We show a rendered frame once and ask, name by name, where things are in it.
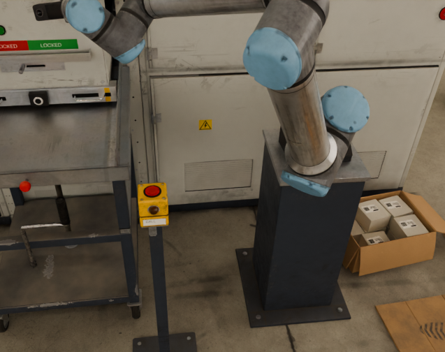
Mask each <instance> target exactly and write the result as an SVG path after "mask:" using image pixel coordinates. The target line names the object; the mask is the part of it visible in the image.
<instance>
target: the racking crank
mask: <svg viewBox="0 0 445 352"><path fill-rule="evenodd" d="M55 202H56V205H57V210H58V213H59V219H60V222H56V223H38V224H27V225H21V226H20V232H21V235H22V239H23V241H24V245H25V247H26V250H27V253H28V256H29V264H30V266H31V267H32V268H35V267H36V266H37V262H36V260H35V259H34V256H33V254H32V250H31V247H30V244H29V241H28V237H27V234H26V231H25V229H35V228H52V227H62V226H69V225H70V224H71V220H70V217H69V214H68V208H67V205H66V199H65V198H64V197H58V198H57V199H56V200H55Z"/></svg>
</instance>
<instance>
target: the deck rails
mask: <svg viewBox="0 0 445 352"><path fill-rule="evenodd" d="M122 71H123V66H122V65H121V62H120V61H119V66H113V67H112V80H114V79H118V83H117V101H111V102H110V122H109V134H108V155H107V168H113V167H120V142H121V118H122Z"/></svg>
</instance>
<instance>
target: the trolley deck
mask: <svg viewBox="0 0 445 352"><path fill-rule="evenodd" d="M109 122H110V101H108V102H92V103H60V104H49V105H48V106H31V105H12V106H0V189H6V188H17V187H20V183H21V182H23V181H25V179H28V180H29V181H28V182H29V183H30V184H31V186H49V185H60V184H81V183H92V182H113V181H124V180H130V135H131V78H130V70H129V67H123V71H122V118H121V142H120V167H113V168H107V155H108V134H109Z"/></svg>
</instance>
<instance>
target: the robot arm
mask: <svg viewBox="0 0 445 352"><path fill-rule="evenodd" d="M32 8H33V11H34V15H35V18H36V20H37V21H44V20H57V19H65V21H66V22H67V23H69V24H70V25H71V26H72V27H73V28H74V29H76V30H77V31H80V32H81V33H82V34H84V35H85V36H86V37H88V38H89V39H90V40H91V41H93V42H94V43H95V44H97V45H98V46H99V47H101V48H102V49H103V50H105V51H106V52H107V53H108V54H110V55H111V56H113V58H114V59H116V60H118V61H120V62H121V63H123V64H128V63H130V62H132V61H133V60H134V59H135V58H136V57H137V56H138V55H139V54H140V53H141V52H142V51H143V48H144V47H145V39H142V37H143V36H144V35H145V32H146V31H147V29H148V27H149V26H150V24H151V23H152V20H153V19H161V18H163V17H189V16H204V15H232V14H246V13H263V15H262V17H261V19H260V20H259V22H258V24H257V26H256V28H255V30H254V32H253V33H252V34H251V36H250V37H249V39H248V41H247V44H246V47H245V50H244V52H243V56H242V59H243V64H244V66H245V69H246V70H247V72H248V74H250V76H252V77H254V79H255V81H257V82H258V83H259V84H261V85H263V86H264V87H267V89H268V93H269V95H270V98H271V101H272V104H273V106H274V109H275V112H276V114H277V117H278V120H279V123H280V125H281V128H282V130H283V133H284V136H285V138H286V142H287V144H286V147H285V158H286V162H287V163H286V165H285V167H284V169H283V171H282V175H281V179H282V180H283V181H284V182H286V183H287V184H288V185H290V186H292V187H293V188H295V189H298V190H300V191H302V192H305V193H308V194H310V195H313V196H318V197H323V196H325V195H326V194H327V192H328V190H329V189H330V187H331V185H332V183H333V180H334V178H335V176H336V174H337V171H338V170H339V168H340V166H341V163H342V161H343V159H344V157H345V155H346V152H347V150H348V148H349V145H350V144H351V141H352V140H353V137H354V135H355V133H356V131H359V130H361V129H362V128H363V127H364V125H366V123H367V121H368V119H369V116H370V107H369V104H368V102H367V100H366V98H365V97H364V96H363V95H362V94H361V93H360V92H359V91H358V90H357V89H355V88H353V87H350V86H344V85H342V86H337V87H334V88H332V89H330V90H328V91H327V92H326V93H325V94H324V95H323V96H322V97H320V92H319V85H318V81H317V76H316V69H315V58H314V50H313V48H314V44H315V42H316V40H317V38H318V36H319V34H320V32H321V30H322V28H323V26H324V24H325V23H326V20H327V17H328V13H329V8H330V1H329V0H126V1H125V2H124V3H123V5H122V7H121V8H120V10H119V12H118V13H117V14H116V16H114V15H113V14H112V13H110V12H109V11H108V10H107V9H105V8H104V7H103V6H102V5H101V3H100V2H99V1H98V0H59V1H56V2H48V3H38V4H36V5H34V6H33V7H32Z"/></svg>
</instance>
